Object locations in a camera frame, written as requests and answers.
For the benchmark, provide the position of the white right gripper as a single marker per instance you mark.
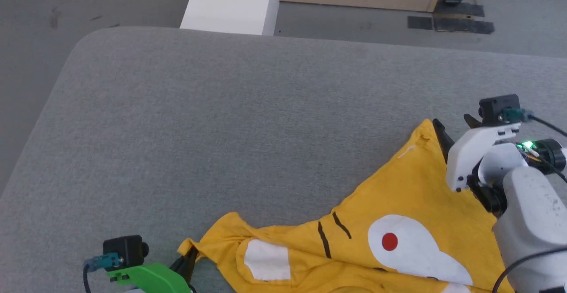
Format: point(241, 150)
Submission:
point(476, 151)

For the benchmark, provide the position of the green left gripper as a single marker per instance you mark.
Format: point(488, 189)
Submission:
point(150, 279)

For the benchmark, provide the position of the yellow cartoon print shirt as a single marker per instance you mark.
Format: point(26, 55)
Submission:
point(398, 204)

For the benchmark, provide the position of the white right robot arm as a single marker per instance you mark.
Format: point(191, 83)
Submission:
point(531, 222)

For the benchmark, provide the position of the black right wrist motor cylinder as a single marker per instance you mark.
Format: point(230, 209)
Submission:
point(551, 153)

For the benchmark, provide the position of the long black floor patch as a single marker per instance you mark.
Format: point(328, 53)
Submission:
point(463, 25)

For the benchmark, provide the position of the small black floor patch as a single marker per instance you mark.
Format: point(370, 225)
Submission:
point(420, 22)

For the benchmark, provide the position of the dark grey floor patch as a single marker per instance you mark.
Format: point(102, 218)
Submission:
point(460, 9)

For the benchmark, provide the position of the white rectangular box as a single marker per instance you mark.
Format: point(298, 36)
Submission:
point(230, 5)

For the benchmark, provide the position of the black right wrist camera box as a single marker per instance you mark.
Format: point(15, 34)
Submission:
point(498, 109)

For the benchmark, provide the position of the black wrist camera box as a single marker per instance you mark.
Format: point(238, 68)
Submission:
point(498, 109)
point(124, 249)

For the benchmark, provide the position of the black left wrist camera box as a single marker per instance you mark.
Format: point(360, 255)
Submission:
point(124, 249)

